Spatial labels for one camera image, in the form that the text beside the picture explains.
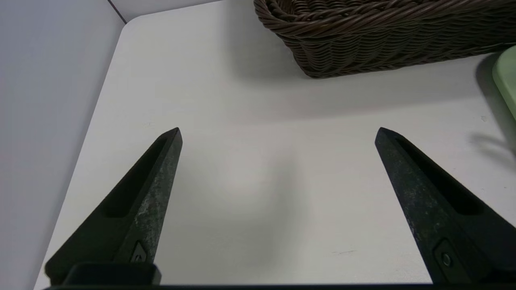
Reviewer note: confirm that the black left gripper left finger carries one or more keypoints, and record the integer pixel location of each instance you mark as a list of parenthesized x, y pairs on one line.
[(133, 209)]

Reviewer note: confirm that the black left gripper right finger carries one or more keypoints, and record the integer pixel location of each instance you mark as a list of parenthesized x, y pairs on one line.
[(431, 225)]

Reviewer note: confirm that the dark brown wicker basket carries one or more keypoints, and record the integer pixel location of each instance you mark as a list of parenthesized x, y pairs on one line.
[(363, 36)]

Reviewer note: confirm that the light green plastic tray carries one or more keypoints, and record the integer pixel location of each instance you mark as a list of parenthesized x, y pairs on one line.
[(508, 80)]

